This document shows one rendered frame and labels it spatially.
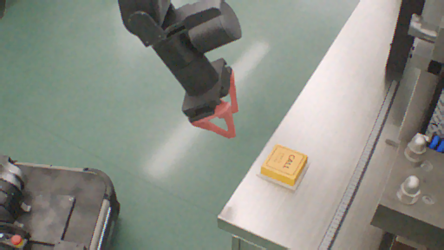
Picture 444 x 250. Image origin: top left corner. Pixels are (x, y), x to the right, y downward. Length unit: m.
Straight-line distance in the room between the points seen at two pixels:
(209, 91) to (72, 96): 1.91
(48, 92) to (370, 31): 1.87
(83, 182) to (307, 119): 1.04
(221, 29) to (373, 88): 0.58
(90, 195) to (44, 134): 0.73
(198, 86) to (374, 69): 0.60
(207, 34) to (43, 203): 1.24
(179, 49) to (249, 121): 1.64
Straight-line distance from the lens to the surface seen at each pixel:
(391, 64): 1.19
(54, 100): 2.58
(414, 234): 0.75
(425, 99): 0.91
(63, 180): 1.82
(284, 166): 0.87
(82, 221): 1.68
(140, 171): 2.09
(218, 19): 0.62
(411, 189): 0.71
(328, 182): 0.89
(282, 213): 0.83
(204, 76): 0.68
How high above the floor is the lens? 1.58
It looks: 45 degrees down
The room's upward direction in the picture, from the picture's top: straight up
